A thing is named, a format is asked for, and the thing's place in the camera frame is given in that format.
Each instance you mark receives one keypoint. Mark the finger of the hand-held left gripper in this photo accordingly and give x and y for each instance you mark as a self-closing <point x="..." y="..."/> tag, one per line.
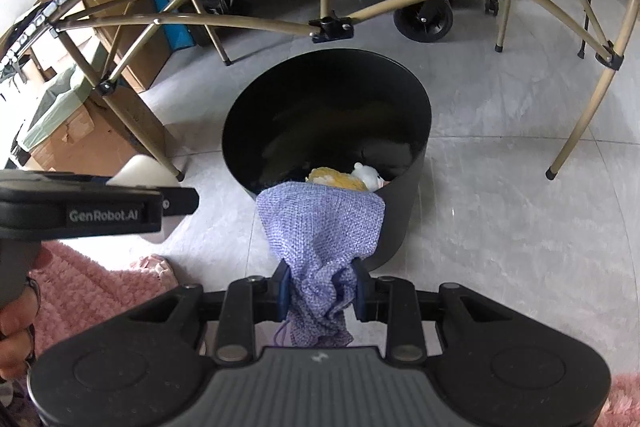
<point x="177" y="202"/>

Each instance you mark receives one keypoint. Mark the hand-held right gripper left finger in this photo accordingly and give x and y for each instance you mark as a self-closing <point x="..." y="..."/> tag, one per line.
<point x="283" y="292"/>

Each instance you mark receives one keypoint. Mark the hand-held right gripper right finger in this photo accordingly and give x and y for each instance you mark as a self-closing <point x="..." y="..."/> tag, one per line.
<point x="361" y="297"/>

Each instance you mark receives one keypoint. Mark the purple mesh cloth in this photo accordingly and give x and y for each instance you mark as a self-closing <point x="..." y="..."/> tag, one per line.
<point x="320" y="227"/>

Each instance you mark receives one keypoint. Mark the black round waste bin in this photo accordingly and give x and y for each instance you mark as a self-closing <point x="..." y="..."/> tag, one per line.
<point x="400" y="207"/>

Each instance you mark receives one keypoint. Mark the white and yellow alpaca plush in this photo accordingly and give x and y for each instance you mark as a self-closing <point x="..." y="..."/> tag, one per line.
<point x="340" y="179"/>

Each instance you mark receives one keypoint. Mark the person's left hand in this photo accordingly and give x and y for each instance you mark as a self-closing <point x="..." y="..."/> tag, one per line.
<point x="17" y="322"/>

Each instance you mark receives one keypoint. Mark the pink fluffy clothing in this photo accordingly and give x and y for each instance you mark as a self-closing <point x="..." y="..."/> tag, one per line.
<point x="85" y="292"/>

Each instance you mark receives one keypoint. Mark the cardboard box with green liner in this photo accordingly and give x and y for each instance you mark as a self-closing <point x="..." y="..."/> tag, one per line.
<point x="55" y="107"/>

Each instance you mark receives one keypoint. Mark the flat cardboard box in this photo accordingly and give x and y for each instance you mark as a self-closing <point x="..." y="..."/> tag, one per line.
<point x="130" y="7"/>

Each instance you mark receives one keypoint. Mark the olive folding slatted table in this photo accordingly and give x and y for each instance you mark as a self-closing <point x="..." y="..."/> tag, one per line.
<point x="330" y="28"/>

